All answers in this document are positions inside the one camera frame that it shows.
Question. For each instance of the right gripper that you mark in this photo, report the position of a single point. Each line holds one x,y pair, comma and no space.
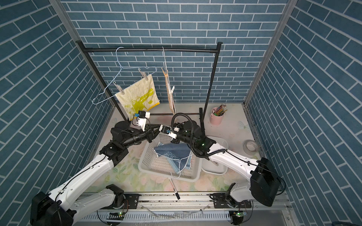
176,141

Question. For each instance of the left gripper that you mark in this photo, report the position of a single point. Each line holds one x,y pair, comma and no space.
149,133

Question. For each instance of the blue patterned towel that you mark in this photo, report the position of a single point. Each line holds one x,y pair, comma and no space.
165,150

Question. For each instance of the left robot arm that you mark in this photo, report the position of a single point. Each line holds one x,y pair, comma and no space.
84,178

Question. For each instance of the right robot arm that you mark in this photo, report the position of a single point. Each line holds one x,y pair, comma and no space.
263,180

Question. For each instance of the black metal clothes rack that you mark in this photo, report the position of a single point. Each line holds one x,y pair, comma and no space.
202,111

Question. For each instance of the white perforated plastic basket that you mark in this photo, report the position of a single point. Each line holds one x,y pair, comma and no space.
150,163

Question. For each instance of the orange patterned towel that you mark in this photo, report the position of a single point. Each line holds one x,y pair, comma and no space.
170,93

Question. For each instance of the yellow green patterned towel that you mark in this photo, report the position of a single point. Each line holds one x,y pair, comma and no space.
141,96

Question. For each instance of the pink pencil cup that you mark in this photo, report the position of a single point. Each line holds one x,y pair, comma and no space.
217,114

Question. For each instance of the white rectangular tray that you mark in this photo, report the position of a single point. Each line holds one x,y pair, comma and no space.
214,167

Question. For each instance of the white clothespin lower left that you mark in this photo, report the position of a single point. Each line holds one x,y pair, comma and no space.
119,88

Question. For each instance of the white clothespin upper left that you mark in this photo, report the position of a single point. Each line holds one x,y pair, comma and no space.
144,75

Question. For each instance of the wooden clothespin middle upper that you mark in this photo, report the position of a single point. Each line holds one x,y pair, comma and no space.
165,71

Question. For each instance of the black tipped marker pen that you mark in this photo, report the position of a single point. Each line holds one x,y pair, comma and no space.
174,189

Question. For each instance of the clear tape roll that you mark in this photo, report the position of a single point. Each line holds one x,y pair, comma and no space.
250,147

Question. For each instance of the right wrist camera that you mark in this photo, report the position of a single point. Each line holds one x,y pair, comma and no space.
167,130

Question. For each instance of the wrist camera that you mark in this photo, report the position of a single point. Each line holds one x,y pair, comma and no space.
167,130
142,118

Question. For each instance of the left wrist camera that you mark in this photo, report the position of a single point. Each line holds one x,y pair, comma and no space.
142,118

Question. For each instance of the light blue wire hanger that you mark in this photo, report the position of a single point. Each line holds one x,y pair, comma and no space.
121,68

